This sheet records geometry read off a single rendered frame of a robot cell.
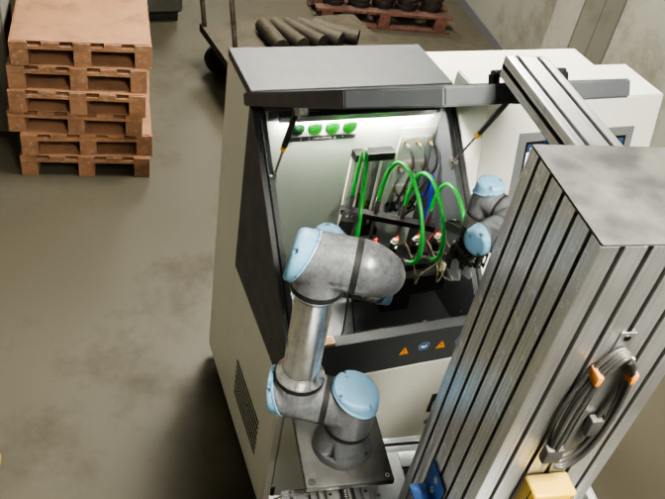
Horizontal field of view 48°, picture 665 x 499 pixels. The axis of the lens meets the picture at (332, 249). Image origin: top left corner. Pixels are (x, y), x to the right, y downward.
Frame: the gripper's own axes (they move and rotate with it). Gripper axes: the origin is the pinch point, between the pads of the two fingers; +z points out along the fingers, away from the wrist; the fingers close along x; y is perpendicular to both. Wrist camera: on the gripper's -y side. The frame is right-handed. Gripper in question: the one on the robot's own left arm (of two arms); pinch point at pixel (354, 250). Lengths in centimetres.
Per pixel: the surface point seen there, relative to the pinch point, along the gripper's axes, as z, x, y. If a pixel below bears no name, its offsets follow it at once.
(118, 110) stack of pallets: 139, -174, -82
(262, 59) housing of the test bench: 3, -40, -59
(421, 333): 24.5, 19.5, 20.4
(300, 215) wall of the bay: 31.5, -28.2, -14.7
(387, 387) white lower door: 39, 9, 39
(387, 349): 22.7, 9.8, 27.1
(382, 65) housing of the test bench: 21, -4, -66
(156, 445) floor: 71, -86, 77
